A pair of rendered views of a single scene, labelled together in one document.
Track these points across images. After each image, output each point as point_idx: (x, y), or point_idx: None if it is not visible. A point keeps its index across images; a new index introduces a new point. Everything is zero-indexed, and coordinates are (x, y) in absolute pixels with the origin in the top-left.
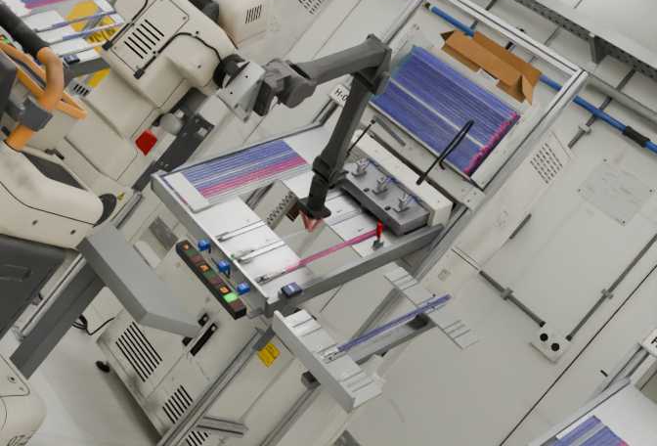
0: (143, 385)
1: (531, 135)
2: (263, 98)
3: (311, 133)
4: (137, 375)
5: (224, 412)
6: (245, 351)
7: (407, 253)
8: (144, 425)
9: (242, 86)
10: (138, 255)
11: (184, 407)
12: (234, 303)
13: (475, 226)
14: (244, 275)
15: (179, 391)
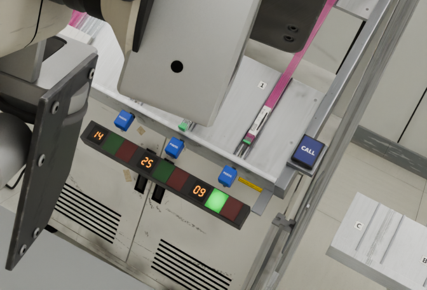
0: (113, 247)
1: None
2: None
3: None
4: (99, 237)
5: (235, 259)
6: (273, 258)
7: None
8: (135, 277)
9: (216, 17)
10: (47, 238)
11: (179, 262)
12: (228, 210)
13: None
14: (219, 154)
15: (162, 245)
